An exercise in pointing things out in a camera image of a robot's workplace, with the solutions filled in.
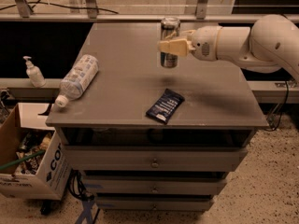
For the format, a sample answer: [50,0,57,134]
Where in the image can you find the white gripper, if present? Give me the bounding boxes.
[158,26,221,62]

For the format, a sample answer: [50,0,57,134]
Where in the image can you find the redbull can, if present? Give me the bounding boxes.
[160,17,180,68]

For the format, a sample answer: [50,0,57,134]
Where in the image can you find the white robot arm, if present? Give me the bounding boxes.
[158,15,299,81]

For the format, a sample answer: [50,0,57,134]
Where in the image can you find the blue rxbar wrapper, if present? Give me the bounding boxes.
[146,89,185,124]

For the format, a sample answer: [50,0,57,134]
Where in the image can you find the grey drawer cabinet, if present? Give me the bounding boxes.
[47,23,266,211]

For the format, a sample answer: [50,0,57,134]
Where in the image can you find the clear plastic water bottle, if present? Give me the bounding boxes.
[55,54,99,107]

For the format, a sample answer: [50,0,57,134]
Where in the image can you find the white pump sanitizer bottle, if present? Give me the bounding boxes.
[23,56,46,88]

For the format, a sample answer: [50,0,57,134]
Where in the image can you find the cardboard box with snacks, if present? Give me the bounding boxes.
[0,103,70,200]

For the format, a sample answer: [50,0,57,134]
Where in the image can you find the green rod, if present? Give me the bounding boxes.
[0,150,46,171]

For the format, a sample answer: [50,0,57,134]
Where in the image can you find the metal railing frame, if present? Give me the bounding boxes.
[0,0,299,24]

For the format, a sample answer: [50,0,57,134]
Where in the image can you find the black floor cable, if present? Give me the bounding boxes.
[0,0,120,15]

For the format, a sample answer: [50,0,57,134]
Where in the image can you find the black cable bundle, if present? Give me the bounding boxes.
[67,169,95,202]

